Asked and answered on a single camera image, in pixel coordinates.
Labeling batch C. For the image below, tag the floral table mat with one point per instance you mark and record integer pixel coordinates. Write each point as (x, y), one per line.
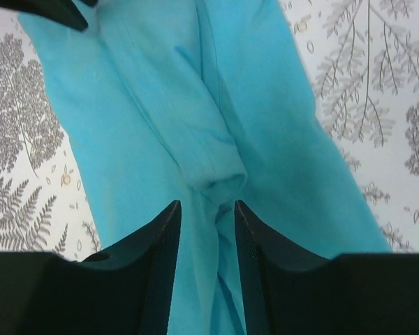
(363, 61)

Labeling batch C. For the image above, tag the turquoise t shirt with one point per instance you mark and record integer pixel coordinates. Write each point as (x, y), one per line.
(205, 102)

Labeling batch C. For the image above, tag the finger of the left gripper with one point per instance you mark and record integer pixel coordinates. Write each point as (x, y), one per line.
(64, 12)

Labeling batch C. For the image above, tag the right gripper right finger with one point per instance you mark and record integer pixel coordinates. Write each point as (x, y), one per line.
(287, 289)

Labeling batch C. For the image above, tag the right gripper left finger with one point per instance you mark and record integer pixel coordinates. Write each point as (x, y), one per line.
(124, 289)

